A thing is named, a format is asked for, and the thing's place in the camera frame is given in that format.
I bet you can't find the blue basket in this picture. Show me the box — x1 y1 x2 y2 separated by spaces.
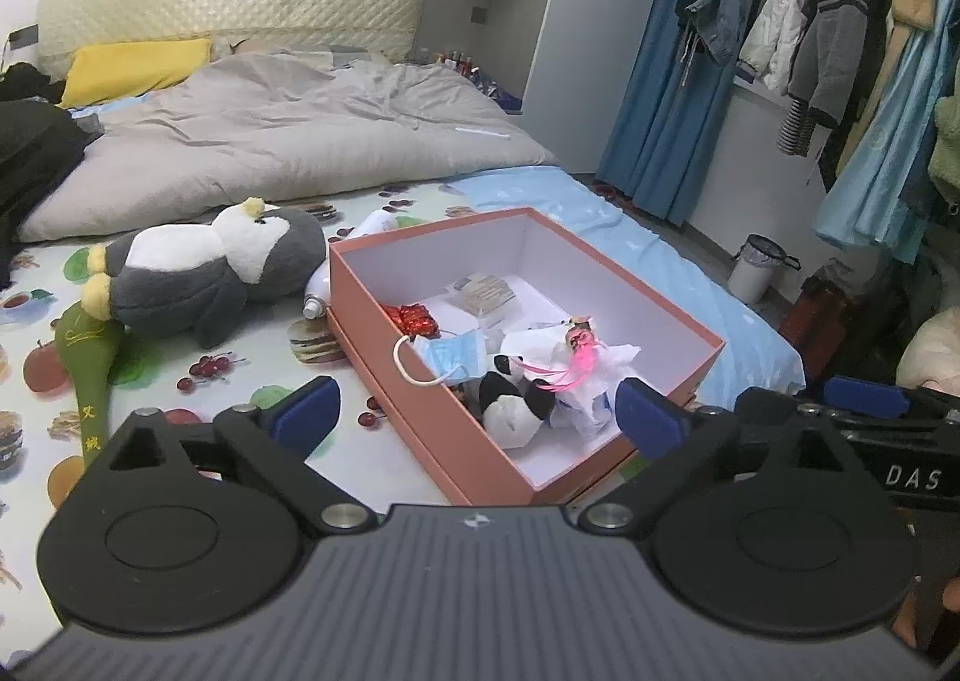
480 77 527 117

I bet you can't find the white cabinet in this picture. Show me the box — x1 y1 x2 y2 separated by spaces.
424 0 685 177

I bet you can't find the red gold packet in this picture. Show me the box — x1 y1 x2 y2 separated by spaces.
382 304 440 339

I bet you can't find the grey duvet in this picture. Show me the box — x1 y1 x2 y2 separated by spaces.
19 47 561 245

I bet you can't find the row of small bottles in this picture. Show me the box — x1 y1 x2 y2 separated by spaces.
424 47 482 79

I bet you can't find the black clothes pile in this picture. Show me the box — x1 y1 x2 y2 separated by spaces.
0 62 107 286

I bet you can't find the orange cardboard box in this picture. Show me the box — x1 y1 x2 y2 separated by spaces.
328 207 727 506

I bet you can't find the yellow pillow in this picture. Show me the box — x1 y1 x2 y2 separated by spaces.
60 37 215 109

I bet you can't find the cream cushion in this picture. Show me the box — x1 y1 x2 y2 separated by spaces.
896 310 960 391

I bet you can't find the fruit printed mat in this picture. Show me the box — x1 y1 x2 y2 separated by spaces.
0 193 485 581

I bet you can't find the red brown box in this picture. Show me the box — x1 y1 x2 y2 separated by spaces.
780 268 887 383

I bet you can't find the pink tassel ornament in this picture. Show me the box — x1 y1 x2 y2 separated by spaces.
525 317 602 391

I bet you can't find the green fluffy garment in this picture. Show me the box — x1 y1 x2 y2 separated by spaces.
928 88 960 203

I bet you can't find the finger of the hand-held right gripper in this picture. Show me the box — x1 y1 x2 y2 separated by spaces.
735 387 835 425
821 376 927 419

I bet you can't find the blue plastic snack packet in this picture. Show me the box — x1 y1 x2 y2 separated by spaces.
555 392 620 431

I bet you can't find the beige card packet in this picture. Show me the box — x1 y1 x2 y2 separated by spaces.
450 272 520 316

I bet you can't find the white paper tissue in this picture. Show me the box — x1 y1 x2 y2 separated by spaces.
499 325 644 428

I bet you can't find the hanging white puffer jacket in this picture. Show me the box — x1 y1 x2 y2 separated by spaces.
739 0 835 95

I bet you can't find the blue curtain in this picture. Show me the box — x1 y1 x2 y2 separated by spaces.
596 0 782 226

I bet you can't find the small panda plush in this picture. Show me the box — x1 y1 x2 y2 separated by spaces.
457 355 557 451

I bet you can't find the hanging light blue dress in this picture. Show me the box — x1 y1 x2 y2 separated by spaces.
814 13 960 256

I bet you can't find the white spray bottle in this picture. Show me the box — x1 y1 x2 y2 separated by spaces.
303 208 422 320

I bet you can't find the blue face mask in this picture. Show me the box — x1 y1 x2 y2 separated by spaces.
394 330 490 387

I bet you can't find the white trash bin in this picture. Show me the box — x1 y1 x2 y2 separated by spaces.
727 235 801 305

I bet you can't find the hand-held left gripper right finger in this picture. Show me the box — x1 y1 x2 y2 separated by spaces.
577 377 875 532

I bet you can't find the hanging grey striped sweater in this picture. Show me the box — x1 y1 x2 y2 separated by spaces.
776 0 899 158

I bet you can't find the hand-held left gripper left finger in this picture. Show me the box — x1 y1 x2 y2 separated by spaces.
94 375 380 532

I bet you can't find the grey white penguin plush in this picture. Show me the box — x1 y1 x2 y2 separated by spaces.
82 197 329 350

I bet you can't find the green sash with yellow letters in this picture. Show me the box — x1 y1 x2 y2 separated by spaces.
56 298 134 473

